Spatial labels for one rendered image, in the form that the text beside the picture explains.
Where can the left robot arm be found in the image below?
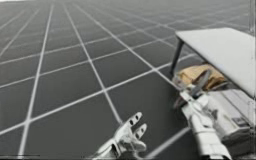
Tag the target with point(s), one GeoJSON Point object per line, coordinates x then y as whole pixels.
{"type": "Point", "coordinates": [107, 150]}

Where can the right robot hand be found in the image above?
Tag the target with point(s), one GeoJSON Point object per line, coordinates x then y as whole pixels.
{"type": "Point", "coordinates": [195, 101]}

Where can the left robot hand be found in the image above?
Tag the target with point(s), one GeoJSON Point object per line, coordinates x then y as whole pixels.
{"type": "Point", "coordinates": [128, 137]}

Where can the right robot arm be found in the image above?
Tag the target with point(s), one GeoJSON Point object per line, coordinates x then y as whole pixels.
{"type": "Point", "coordinates": [210, 140]}

